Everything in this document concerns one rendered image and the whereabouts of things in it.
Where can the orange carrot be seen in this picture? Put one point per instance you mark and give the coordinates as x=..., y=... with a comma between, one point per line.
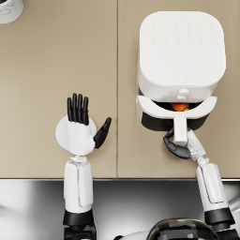
x=179, y=107

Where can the white air fryer body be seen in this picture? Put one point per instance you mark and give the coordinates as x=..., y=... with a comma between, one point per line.
x=182, y=53

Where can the dark round robot body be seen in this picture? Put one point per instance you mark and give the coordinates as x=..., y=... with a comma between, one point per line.
x=181, y=230

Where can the white patterned pot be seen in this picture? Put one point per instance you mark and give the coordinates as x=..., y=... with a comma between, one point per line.
x=9, y=10

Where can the white air fryer drawer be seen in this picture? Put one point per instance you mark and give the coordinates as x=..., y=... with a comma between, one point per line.
x=178, y=117

